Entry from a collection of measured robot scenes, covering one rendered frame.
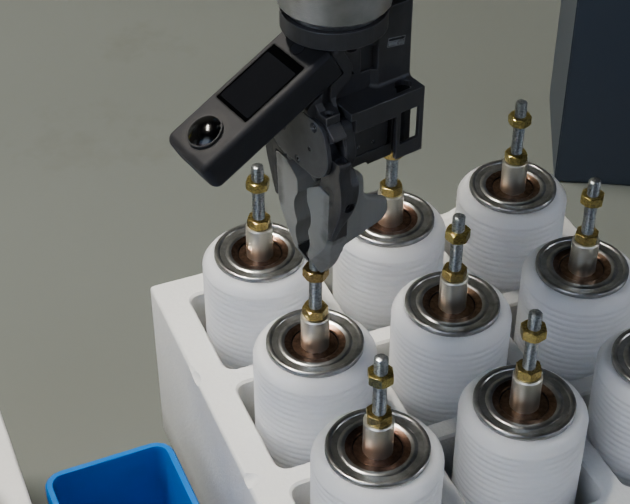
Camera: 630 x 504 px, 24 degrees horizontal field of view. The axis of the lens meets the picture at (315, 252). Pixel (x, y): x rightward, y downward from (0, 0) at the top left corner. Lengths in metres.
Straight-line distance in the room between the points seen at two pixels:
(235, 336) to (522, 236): 0.26
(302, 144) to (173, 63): 0.95
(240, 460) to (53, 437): 0.33
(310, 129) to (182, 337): 0.32
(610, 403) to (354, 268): 0.25
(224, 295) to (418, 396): 0.18
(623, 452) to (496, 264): 0.23
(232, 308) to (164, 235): 0.45
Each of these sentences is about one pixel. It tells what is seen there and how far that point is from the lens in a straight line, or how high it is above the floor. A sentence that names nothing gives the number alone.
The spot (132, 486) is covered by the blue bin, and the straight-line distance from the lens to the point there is 1.25.
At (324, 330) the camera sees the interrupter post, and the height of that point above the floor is 0.27.
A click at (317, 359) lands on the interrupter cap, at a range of 1.10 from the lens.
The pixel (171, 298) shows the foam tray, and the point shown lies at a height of 0.18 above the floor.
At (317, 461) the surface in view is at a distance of 1.04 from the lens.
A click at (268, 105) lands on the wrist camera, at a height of 0.50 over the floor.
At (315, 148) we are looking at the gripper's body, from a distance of 0.97.
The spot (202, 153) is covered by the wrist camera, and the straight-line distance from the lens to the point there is 0.93.
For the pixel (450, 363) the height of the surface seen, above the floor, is 0.23.
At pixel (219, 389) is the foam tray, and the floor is 0.18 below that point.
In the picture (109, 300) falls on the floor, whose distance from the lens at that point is 1.55.
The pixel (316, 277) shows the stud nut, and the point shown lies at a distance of 1.06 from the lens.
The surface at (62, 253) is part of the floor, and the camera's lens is 1.62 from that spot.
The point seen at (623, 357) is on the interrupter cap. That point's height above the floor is 0.25.
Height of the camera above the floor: 1.02
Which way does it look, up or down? 40 degrees down
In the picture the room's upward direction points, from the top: straight up
